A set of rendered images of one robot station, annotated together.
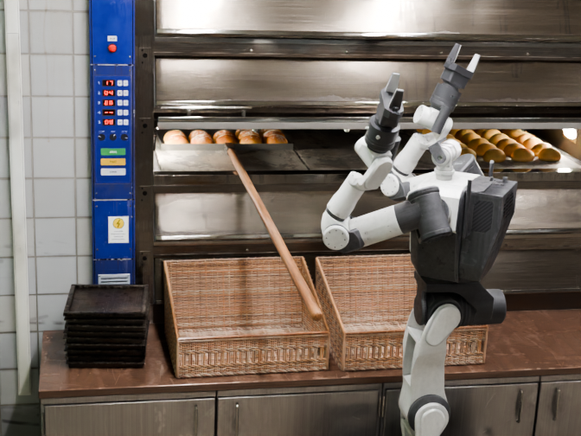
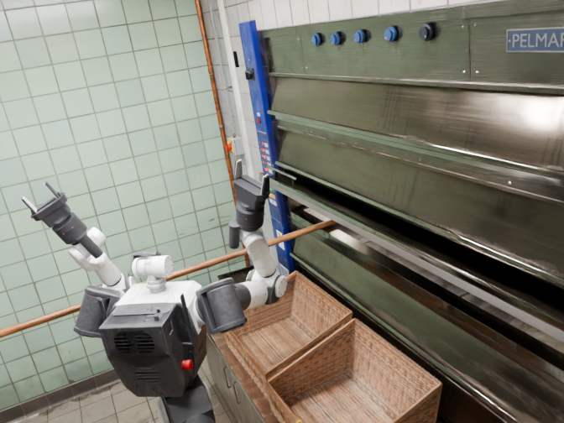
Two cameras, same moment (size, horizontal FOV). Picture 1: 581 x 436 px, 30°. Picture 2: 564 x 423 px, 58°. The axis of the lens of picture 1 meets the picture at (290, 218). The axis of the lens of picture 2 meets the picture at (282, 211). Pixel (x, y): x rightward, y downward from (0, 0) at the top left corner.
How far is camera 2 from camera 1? 394 cm
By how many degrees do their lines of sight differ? 74
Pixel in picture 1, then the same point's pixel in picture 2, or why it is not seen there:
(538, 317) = not seen: outside the picture
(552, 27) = (532, 149)
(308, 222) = (353, 286)
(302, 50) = (333, 138)
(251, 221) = (328, 267)
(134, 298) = not seen: hidden behind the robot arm
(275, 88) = (323, 167)
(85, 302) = (242, 275)
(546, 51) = (535, 185)
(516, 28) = (484, 144)
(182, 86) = (289, 154)
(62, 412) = not seen: hidden behind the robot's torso
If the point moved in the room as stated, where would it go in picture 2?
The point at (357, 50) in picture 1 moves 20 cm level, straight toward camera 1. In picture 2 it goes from (362, 144) to (310, 154)
